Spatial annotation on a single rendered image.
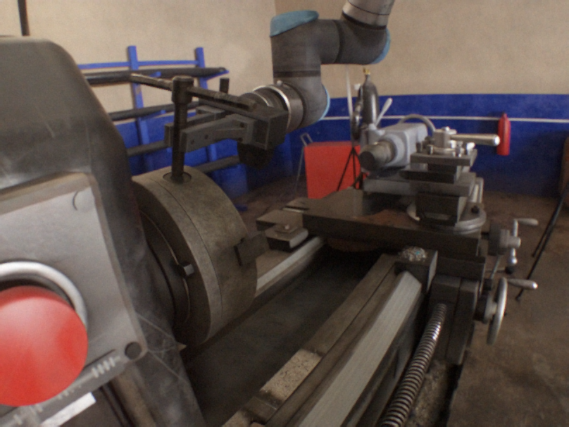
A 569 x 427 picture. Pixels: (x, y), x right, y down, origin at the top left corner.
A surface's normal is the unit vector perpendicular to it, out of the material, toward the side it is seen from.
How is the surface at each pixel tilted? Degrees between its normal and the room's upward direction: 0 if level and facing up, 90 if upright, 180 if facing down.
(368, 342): 36
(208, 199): 43
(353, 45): 108
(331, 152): 90
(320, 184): 90
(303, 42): 97
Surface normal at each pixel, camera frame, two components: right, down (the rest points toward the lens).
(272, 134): 0.82, 0.39
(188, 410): 0.96, -0.01
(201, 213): 0.52, -0.54
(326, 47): 0.33, 0.62
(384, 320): 0.37, -0.70
